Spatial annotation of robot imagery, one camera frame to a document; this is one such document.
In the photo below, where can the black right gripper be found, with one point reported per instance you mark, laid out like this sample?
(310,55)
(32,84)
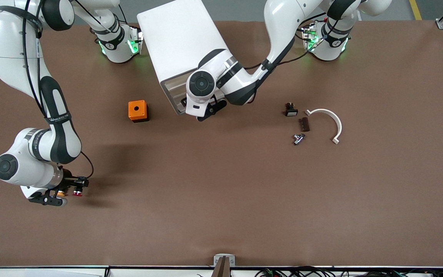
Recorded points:
(69,180)

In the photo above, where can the red mushroom push button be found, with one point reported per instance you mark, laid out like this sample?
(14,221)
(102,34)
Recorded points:
(77,193)

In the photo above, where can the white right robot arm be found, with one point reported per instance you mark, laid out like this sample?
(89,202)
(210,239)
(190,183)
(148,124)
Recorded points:
(14,50)

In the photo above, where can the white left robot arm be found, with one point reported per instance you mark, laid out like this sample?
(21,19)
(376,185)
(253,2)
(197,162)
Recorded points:
(279,23)

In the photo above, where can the orange mushroom push button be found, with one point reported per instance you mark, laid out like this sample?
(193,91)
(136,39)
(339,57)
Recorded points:
(62,194)

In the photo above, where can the white drawer cabinet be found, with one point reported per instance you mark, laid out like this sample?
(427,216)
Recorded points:
(175,38)

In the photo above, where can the black square push button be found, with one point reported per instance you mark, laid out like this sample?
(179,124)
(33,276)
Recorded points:
(291,110)

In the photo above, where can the orange box with hole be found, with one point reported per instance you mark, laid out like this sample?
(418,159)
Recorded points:
(137,109)

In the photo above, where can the brown terminal block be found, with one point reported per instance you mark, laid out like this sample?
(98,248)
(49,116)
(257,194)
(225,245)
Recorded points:
(305,124)

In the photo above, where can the white table edge rail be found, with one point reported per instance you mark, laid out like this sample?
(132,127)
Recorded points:
(33,272)

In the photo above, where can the silver key switch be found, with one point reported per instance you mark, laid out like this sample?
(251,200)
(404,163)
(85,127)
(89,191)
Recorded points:
(299,139)

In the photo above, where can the white curved bracket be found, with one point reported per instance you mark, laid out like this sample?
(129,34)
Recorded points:
(337,123)

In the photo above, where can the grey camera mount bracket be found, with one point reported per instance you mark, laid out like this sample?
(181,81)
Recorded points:
(216,257)

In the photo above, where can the dark camera pole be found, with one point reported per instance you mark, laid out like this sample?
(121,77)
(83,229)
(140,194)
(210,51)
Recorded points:
(221,269)

